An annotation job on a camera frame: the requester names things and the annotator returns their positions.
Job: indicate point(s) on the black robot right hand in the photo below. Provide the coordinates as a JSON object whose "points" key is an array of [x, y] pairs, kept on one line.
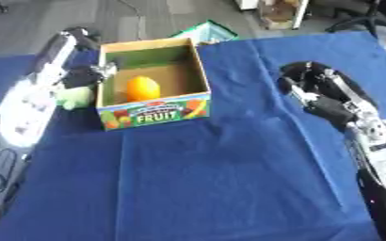
{"points": [[322, 94]]}

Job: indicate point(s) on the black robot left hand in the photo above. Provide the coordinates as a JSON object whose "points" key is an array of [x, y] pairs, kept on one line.
{"points": [[81, 75]]}

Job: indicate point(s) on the pale green soft toy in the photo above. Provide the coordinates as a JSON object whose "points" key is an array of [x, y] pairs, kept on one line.
{"points": [[74, 97]]}

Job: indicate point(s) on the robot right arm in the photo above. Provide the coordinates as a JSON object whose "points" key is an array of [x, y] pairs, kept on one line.
{"points": [[383, 163]]}

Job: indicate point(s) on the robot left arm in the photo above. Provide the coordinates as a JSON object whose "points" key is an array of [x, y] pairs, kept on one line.
{"points": [[34, 94]]}

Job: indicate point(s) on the tan cardboard box green inside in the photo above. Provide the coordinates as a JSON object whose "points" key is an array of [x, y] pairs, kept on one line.
{"points": [[152, 84]]}

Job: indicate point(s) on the orange toy fruit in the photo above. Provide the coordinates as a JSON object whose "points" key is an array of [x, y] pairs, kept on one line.
{"points": [[142, 89]]}

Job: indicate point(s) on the black office chair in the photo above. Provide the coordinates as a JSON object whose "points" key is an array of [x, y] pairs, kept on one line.
{"points": [[369, 15]]}

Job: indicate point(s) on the white and wooden shelf unit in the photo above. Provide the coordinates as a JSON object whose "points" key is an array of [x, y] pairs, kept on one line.
{"points": [[279, 12]]}

